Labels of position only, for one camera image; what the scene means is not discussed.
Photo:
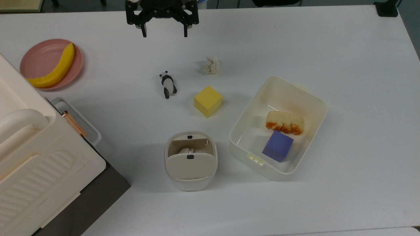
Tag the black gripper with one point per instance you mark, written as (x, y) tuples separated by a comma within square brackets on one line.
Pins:
[(162, 7)]

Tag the crumpled paper inside trash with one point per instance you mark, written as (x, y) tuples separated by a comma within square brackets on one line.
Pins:
[(186, 150)]

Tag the white desktop trash can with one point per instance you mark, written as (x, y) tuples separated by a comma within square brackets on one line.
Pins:
[(191, 167)]

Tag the panda toy figure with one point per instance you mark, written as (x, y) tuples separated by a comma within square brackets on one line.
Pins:
[(168, 84)]

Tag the crumpled white paper ball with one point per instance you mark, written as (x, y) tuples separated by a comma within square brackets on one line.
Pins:
[(211, 65)]

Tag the yellow foam cube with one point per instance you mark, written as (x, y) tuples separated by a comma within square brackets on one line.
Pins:
[(208, 101)]

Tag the yellow toy banana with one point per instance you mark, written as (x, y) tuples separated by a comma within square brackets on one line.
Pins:
[(57, 70)]

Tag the pink plate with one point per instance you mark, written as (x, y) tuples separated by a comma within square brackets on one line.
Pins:
[(44, 59)]

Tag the clear tray with copper edge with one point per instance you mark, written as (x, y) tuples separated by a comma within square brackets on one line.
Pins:
[(78, 124)]

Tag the white plastic storage box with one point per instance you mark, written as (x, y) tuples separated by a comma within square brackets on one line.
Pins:
[(262, 131)]

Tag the toy bread loaf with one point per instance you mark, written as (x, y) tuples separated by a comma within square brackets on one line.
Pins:
[(284, 122)]

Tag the purple foam cube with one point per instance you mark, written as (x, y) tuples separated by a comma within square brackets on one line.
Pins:
[(277, 146)]

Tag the cream plastic drawer cabinet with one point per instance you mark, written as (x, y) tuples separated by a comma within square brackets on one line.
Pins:
[(36, 160)]

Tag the dark grey base mat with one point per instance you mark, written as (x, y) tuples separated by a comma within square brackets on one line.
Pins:
[(95, 203)]

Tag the black clamp mount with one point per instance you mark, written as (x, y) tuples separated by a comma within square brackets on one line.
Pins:
[(387, 8)]

